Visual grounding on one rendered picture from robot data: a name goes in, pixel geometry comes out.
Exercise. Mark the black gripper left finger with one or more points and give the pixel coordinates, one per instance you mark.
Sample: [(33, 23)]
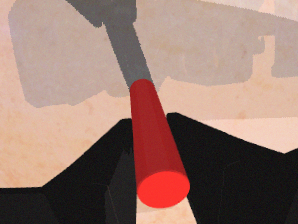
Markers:
[(98, 188)]

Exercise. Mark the red peg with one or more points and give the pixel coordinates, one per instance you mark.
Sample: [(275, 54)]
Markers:
[(160, 176)]

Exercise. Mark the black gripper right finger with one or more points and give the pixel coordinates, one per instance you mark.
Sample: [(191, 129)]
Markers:
[(233, 181)]

